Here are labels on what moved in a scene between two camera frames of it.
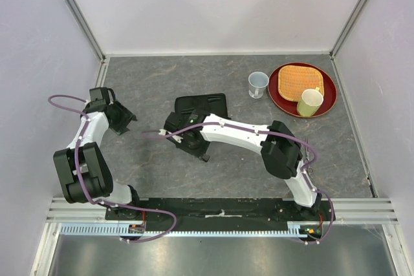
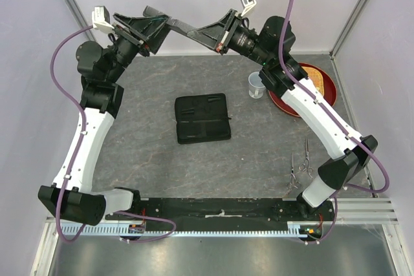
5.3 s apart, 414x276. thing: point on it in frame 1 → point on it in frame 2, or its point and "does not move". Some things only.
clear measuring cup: x=257 y=82 does not move
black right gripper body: x=197 y=150 → x=229 y=36
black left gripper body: x=122 y=117 → x=129 y=45
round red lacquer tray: x=290 y=107 does not move
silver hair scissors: x=310 y=170 does not move
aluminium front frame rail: x=347 y=211 does not move
